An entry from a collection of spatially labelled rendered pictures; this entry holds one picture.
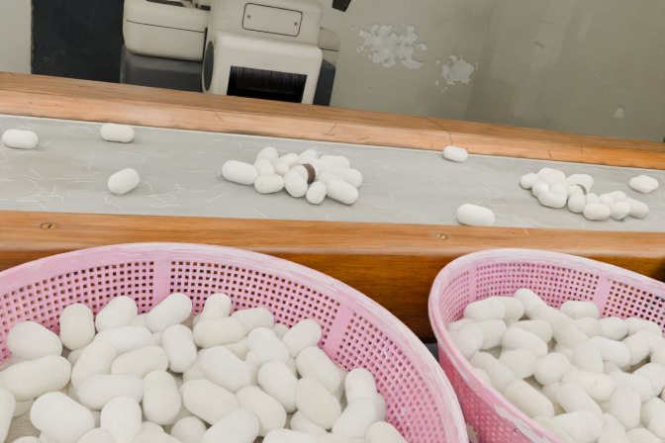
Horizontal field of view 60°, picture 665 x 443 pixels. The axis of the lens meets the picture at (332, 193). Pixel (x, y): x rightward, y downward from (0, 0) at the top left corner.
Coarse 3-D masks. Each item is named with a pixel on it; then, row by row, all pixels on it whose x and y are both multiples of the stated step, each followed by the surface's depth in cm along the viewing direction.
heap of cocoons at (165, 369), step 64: (64, 320) 34; (128, 320) 35; (192, 320) 39; (256, 320) 37; (0, 384) 29; (64, 384) 30; (128, 384) 30; (192, 384) 31; (256, 384) 34; (320, 384) 32
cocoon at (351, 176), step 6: (336, 168) 63; (342, 168) 63; (348, 168) 64; (336, 174) 63; (342, 174) 63; (348, 174) 63; (354, 174) 63; (360, 174) 63; (348, 180) 63; (354, 180) 63; (360, 180) 63; (354, 186) 63
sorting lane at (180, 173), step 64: (0, 128) 62; (64, 128) 65; (0, 192) 48; (64, 192) 50; (128, 192) 52; (192, 192) 55; (256, 192) 58; (384, 192) 65; (448, 192) 69; (512, 192) 74; (640, 192) 85
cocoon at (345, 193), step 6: (330, 180) 60; (336, 180) 59; (330, 186) 59; (336, 186) 59; (342, 186) 59; (348, 186) 58; (330, 192) 59; (336, 192) 59; (342, 192) 58; (348, 192) 58; (354, 192) 58; (336, 198) 59; (342, 198) 58; (348, 198) 58; (354, 198) 59
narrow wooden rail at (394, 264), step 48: (0, 240) 36; (48, 240) 37; (96, 240) 38; (144, 240) 39; (192, 240) 41; (240, 240) 42; (288, 240) 43; (336, 240) 45; (384, 240) 47; (432, 240) 48; (480, 240) 50; (528, 240) 52; (576, 240) 55; (624, 240) 57; (288, 288) 44; (384, 288) 46; (576, 288) 53; (432, 336) 50
